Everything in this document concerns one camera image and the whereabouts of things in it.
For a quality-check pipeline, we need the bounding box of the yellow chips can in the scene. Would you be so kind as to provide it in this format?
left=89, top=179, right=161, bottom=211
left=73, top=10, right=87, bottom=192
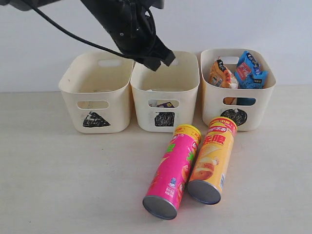
left=188, top=117, right=237, bottom=205

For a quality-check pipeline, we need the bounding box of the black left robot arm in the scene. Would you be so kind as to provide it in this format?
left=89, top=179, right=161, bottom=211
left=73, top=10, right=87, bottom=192
left=0, top=0, right=176, bottom=71

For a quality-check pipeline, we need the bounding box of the cream bin triangle mark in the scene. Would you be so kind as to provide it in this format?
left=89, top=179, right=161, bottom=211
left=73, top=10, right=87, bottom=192
left=58, top=52, right=134, bottom=134

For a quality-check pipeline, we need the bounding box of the cream bin square mark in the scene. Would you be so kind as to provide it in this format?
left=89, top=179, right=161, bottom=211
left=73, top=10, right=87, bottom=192
left=130, top=51, right=200, bottom=133

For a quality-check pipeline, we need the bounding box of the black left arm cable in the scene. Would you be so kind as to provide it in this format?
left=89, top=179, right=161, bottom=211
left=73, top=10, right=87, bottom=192
left=24, top=4, right=137, bottom=60

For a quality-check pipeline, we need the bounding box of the blue black snack bag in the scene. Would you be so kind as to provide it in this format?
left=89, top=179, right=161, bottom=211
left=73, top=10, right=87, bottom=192
left=234, top=50, right=269, bottom=89

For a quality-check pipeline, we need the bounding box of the cream bin circle mark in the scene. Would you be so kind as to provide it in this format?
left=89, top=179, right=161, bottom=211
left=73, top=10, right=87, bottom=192
left=200, top=49, right=276, bottom=131

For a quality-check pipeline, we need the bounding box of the white blue milk carton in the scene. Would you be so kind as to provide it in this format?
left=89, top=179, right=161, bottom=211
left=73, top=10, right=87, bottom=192
left=148, top=99, right=158, bottom=107

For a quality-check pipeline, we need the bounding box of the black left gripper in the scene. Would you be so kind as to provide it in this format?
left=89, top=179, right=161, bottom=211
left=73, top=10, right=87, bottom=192
left=108, top=4, right=176, bottom=71

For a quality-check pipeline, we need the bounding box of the purple small carton box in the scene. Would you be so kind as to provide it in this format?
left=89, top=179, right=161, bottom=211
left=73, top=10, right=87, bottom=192
left=157, top=102, right=174, bottom=108

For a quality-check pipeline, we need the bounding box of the pink chips can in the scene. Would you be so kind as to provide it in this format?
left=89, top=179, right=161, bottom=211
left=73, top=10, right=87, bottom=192
left=142, top=124, right=201, bottom=220

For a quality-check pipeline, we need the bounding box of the orange noodle snack bag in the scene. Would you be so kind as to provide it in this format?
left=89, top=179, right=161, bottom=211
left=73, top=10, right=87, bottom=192
left=210, top=58, right=239, bottom=105

